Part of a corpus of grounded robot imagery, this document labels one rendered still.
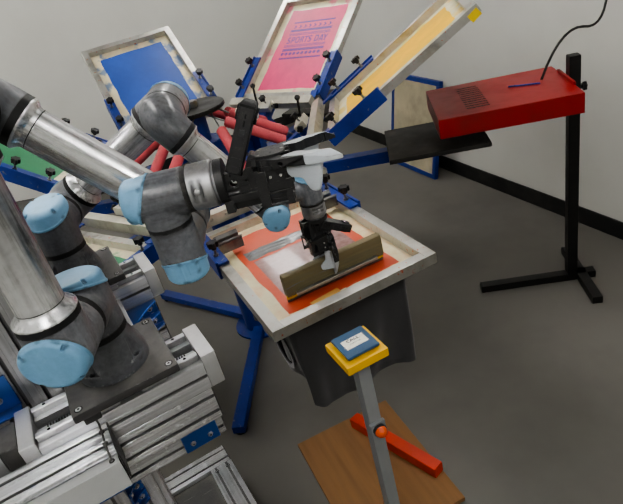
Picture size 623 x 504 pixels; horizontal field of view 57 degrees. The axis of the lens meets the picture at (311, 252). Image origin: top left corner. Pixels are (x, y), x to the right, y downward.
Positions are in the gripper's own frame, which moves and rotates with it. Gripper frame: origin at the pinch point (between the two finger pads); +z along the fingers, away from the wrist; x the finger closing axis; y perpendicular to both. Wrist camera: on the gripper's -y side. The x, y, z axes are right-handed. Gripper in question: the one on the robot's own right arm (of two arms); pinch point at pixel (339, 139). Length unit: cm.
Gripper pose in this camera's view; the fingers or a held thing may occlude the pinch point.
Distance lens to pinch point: 91.1
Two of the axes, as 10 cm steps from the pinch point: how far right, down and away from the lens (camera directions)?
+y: 2.2, 9.0, 3.7
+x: 0.4, 3.8, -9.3
